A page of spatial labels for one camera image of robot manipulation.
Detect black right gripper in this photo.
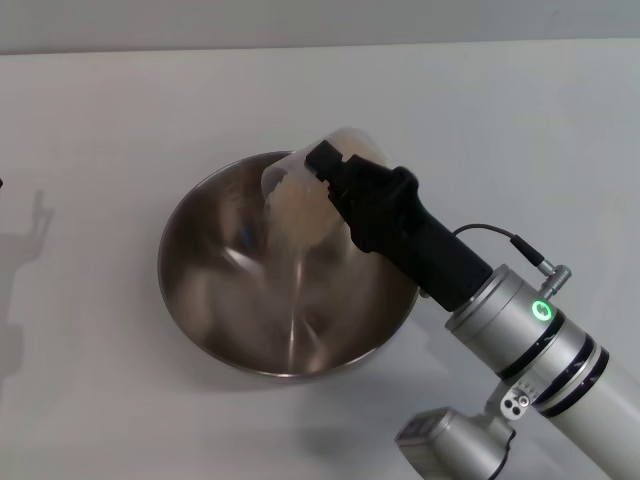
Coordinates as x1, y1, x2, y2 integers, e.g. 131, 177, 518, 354
304, 140, 495, 315

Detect clear plastic measuring cup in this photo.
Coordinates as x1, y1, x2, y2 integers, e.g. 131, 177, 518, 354
259, 126, 397, 252

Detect white rice grains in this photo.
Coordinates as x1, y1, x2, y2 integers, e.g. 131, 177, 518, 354
268, 173, 343, 247

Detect stainless steel mixing bowl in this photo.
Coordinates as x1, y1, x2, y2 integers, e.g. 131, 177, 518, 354
156, 149, 424, 384

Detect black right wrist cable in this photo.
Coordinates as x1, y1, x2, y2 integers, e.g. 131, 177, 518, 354
451, 222, 572, 302

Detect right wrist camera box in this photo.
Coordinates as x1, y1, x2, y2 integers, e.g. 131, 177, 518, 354
393, 379, 541, 480

